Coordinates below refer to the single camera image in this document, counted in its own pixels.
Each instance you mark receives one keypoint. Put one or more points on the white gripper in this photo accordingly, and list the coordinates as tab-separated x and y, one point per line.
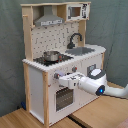
71	81

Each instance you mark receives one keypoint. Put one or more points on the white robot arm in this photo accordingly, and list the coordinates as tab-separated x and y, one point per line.
94	83

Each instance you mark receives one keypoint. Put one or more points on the wooden toy kitchen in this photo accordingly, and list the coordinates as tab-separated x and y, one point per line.
40	84

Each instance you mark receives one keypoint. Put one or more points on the red right oven knob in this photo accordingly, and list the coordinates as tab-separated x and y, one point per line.
74	69

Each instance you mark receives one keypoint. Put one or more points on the red oven knob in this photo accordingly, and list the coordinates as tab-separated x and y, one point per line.
74	69
56	76

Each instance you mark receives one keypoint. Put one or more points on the red left oven knob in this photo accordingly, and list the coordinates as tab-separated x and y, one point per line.
56	76

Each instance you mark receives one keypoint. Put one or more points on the toy oven door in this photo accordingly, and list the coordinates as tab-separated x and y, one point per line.
64	98

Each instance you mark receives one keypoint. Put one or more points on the grey toy ice dispenser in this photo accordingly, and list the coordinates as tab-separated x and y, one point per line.
90	68

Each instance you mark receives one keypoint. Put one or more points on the black toy stovetop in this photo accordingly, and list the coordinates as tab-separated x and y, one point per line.
62	58

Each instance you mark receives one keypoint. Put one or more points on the grey toy sink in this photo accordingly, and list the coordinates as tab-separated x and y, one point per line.
79	51

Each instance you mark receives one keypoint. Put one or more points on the silver toy pot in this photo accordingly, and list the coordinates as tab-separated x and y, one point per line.
51	55

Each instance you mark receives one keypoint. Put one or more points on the grey range hood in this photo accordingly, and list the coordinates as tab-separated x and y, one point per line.
48	18

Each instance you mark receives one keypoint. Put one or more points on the toy microwave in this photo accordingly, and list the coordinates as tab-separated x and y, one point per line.
78	11

